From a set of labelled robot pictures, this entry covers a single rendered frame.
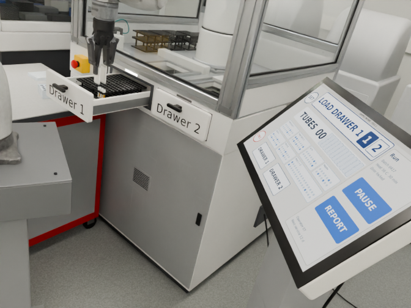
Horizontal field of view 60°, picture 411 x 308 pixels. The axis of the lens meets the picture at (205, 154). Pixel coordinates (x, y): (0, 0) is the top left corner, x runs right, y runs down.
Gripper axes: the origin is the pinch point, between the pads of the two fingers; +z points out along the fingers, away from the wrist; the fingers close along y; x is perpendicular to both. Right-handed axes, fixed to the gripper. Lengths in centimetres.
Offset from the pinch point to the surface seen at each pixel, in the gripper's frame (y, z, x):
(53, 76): 10.7, 4.8, -14.2
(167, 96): -17.9, 4.1, 19.4
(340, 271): 30, -4, 106
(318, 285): 32, -1, 104
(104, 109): 2.5, 11.1, 7.6
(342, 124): 3, -18, 91
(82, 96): 10.7, 5.9, 5.0
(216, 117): -19.6, 3.7, 42.8
